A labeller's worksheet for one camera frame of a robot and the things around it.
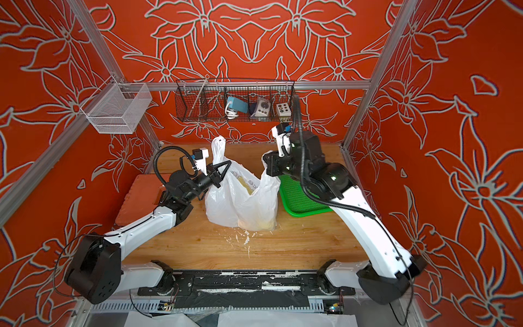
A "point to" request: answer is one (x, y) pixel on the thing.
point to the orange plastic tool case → (145, 193)
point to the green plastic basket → (296, 201)
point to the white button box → (284, 110)
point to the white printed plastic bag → (242, 200)
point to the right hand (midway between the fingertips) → (258, 156)
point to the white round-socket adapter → (263, 107)
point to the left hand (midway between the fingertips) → (230, 162)
